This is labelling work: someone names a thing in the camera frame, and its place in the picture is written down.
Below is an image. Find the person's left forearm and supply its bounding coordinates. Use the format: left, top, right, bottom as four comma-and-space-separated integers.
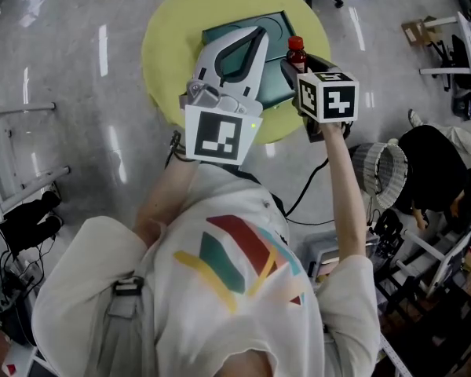
133, 158, 202, 247

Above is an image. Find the black equipment frame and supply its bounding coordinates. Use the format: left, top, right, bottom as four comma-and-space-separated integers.
370, 209, 406, 259

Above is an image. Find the dark green box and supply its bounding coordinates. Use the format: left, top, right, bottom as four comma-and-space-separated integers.
200, 9, 300, 112

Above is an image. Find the person's right forearm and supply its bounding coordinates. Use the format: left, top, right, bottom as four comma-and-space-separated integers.
319, 121, 368, 259

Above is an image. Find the yellow-green round tablecloth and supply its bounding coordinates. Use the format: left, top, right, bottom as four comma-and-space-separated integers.
141, 0, 333, 146

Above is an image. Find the black cable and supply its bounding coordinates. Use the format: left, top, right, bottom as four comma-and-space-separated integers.
285, 156, 335, 228

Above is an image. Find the grey woven wastebasket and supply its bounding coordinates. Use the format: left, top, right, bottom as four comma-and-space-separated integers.
350, 141, 409, 210

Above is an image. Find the clear plastic storage bin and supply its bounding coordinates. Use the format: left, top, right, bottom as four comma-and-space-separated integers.
303, 231, 380, 287

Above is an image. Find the small red bottle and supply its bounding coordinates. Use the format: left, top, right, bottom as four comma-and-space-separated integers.
285, 35, 309, 74

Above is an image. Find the brown cardboard box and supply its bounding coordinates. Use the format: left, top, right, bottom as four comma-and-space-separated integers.
400, 14, 443, 48

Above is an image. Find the white metal-leg desk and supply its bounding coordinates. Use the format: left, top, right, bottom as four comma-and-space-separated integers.
418, 11, 471, 86
0, 101, 71, 224

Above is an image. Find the grey shoulder strap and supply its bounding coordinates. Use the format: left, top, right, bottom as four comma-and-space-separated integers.
97, 274, 159, 377

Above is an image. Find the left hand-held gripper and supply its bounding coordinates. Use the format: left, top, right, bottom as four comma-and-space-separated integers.
178, 25, 271, 167

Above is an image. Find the person's white printed shirt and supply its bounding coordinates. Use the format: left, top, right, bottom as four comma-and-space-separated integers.
31, 162, 382, 377

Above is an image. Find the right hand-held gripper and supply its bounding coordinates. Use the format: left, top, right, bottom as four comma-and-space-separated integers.
279, 53, 360, 144

